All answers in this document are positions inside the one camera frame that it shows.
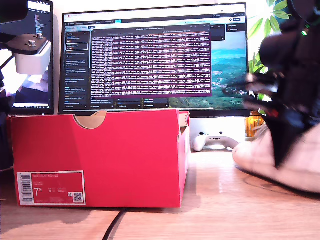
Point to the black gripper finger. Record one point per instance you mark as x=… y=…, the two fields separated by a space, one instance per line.
x=285 y=135

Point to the white game controller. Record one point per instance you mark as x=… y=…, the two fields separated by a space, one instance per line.
x=212 y=142

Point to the white leather sneaker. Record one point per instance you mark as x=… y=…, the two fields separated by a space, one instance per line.
x=252 y=157

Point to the large wide computer monitor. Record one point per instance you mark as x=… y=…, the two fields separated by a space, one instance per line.
x=150 y=62

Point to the small dark computer monitor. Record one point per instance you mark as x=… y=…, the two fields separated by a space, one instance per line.
x=37 y=95

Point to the green leafy houseplant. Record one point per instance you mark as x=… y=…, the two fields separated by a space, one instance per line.
x=275 y=22

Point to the red cardboard shoebox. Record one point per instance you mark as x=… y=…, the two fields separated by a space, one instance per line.
x=112 y=162

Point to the amber pump bottle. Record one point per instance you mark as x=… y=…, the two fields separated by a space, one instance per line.
x=252 y=125

